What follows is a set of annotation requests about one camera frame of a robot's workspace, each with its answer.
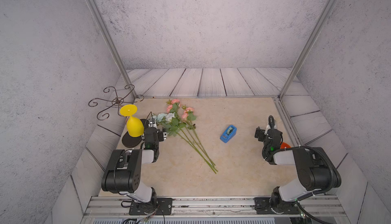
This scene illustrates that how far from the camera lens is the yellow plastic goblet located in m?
0.72

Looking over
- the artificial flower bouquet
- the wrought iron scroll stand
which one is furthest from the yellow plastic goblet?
the artificial flower bouquet

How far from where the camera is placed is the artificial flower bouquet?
957 millimetres

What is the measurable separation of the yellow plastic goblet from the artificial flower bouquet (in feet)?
0.79

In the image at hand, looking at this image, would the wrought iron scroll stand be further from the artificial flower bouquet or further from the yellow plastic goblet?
the artificial flower bouquet
